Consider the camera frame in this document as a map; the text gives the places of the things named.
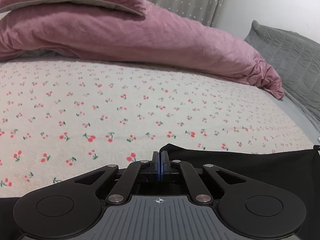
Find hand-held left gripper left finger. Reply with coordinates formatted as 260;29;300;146
64;151;159;205

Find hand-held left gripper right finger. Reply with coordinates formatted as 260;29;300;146
160;150;255;205

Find black pants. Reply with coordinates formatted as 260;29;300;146
0;143;320;240

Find cherry print cloth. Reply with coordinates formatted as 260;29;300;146
0;56;316;200

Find pink duvet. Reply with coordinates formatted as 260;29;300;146
0;1;285;100

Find grey bed sheet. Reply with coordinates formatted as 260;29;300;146
269;90;320;147

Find grey quilted pillow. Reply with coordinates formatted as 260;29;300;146
243;20;320;124

